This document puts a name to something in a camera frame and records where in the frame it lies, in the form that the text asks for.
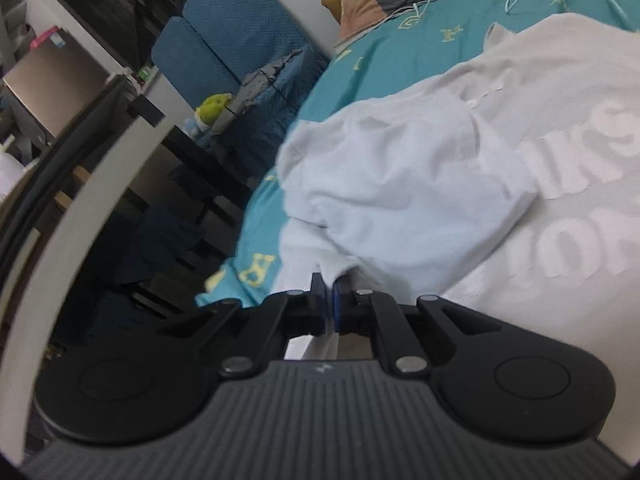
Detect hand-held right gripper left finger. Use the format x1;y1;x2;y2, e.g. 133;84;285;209
157;274;331;378

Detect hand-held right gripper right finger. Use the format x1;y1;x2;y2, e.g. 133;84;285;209
332;275;506;376

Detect white t-shirt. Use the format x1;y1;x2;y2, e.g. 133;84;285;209
277;12;640;466

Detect blue covered chair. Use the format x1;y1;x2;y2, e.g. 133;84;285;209
151;16;241;111
107;200;211;291
182;0;331;181

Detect green plush toy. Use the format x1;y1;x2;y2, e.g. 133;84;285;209
187;92;233;136

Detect grey cloth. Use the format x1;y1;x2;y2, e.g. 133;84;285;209
230;47;306;116

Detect dark table with white edge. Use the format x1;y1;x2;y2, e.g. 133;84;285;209
0;75;251;466

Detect bed with teal sheet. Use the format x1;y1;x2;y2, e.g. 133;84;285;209
195;0;640;308

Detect champagne gold fridge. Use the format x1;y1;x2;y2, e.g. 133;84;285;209
2;27;126;143

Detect dark window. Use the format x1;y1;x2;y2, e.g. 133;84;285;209
42;0;198;68

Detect pink container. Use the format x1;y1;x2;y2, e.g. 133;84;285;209
29;27;57;50

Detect white charging cable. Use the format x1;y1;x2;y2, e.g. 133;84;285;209
382;0;640;33

